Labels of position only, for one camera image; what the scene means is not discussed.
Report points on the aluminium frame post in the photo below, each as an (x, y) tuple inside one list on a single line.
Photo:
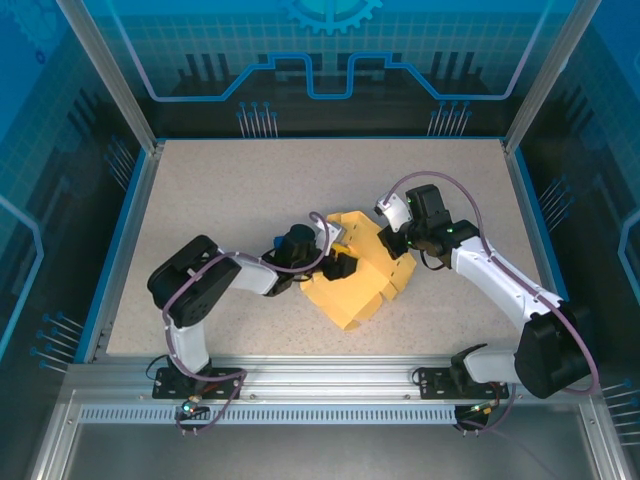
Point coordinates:
[(120, 85), (543, 85)]

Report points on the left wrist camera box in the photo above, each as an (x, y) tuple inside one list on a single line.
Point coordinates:
[(334, 233)]

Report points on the small connector board with LED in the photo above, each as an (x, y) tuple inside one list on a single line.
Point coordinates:
[(482, 409), (189, 407)]

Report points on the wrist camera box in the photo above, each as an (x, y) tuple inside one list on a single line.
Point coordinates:
[(394, 212), (334, 233)]

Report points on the aluminium side rail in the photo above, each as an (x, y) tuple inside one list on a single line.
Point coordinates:
[(126, 250), (526, 200)]

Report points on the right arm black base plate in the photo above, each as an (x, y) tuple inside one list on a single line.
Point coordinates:
[(435, 382)]

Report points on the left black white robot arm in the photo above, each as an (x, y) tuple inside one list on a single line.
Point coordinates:
[(195, 285)]

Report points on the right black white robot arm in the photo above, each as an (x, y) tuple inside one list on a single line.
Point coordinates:
[(500, 280)]

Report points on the aluminium mounting rail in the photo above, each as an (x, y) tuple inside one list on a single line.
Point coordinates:
[(325, 380)]

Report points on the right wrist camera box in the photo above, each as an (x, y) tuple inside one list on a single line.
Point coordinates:
[(394, 212)]

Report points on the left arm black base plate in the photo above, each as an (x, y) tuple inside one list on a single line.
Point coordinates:
[(165, 385)]

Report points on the yellow paper box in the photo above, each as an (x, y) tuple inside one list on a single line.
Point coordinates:
[(345, 300)]

